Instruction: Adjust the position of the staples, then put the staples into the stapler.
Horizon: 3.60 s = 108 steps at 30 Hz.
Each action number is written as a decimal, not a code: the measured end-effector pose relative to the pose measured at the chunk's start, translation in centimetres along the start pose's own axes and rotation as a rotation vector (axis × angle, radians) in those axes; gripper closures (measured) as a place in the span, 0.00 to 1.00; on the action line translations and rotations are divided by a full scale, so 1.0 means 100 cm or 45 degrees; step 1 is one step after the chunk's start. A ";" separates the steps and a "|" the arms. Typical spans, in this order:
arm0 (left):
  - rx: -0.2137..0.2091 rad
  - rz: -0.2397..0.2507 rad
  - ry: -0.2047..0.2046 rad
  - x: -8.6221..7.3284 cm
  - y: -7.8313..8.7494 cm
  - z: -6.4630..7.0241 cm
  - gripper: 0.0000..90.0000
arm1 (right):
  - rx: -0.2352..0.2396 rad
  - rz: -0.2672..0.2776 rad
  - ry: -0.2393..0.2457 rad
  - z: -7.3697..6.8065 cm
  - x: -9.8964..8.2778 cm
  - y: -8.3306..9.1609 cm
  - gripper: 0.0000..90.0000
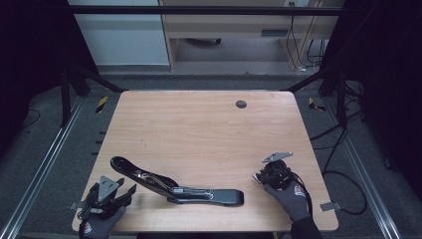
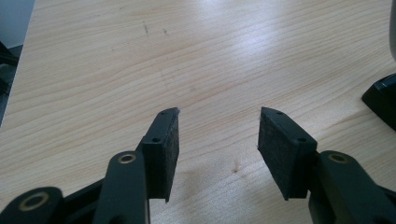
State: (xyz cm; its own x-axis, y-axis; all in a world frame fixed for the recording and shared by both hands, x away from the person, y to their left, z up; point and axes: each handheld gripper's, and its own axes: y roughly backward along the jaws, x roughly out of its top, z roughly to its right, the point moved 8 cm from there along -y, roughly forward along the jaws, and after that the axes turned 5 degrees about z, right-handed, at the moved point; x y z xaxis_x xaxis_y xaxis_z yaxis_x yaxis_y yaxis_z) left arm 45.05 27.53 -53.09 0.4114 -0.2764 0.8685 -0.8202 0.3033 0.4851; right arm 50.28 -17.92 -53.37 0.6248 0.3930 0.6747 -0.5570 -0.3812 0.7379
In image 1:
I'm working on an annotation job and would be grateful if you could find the looped black floor cable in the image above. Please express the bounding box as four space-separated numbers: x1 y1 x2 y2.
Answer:
321 169 369 216

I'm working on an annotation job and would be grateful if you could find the hanging black cable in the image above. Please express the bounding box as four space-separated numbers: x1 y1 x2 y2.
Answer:
287 1 302 69

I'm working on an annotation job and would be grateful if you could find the black frame post with strut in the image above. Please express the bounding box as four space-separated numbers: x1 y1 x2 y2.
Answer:
60 63 129 127
284 68 348 127

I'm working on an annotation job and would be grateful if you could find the black curtain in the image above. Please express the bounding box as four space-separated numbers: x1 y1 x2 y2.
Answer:
318 0 422 202
0 0 100 158

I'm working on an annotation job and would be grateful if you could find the yellow black striped tape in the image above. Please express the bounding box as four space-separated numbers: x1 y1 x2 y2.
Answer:
95 96 109 115
308 97 327 113

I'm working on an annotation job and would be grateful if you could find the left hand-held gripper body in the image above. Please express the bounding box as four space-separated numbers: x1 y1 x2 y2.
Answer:
80 175 133 221

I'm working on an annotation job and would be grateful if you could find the black frame crossbeam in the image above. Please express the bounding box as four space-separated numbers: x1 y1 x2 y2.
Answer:
67 4 345 17

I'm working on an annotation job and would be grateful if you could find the white cabinet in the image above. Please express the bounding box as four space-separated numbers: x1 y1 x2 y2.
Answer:
67 0 171 67

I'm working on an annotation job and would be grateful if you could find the black stapler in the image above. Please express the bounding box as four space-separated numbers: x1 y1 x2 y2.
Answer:
109 155 245 207

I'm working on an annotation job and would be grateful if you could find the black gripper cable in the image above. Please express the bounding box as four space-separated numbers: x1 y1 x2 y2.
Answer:
289 171 315 219

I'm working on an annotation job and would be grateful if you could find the thin black floor cable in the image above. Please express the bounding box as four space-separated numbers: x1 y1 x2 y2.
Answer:
20 109 42 129

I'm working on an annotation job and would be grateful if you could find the hanging yellow cable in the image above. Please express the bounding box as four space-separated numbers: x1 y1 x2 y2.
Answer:
295 0 324 70

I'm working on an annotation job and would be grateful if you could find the grey metal bracket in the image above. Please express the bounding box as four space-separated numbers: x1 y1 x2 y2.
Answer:
67 200 88 211
319 200 343 213

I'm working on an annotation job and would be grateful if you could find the aluminium floor rail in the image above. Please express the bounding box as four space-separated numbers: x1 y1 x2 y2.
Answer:
0 95 87 239
322 99 403 239

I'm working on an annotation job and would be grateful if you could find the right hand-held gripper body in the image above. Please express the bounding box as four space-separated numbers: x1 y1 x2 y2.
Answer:
260 151 295 192

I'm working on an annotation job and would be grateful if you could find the light wooden desk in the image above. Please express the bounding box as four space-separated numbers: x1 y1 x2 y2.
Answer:
158 0 345 73

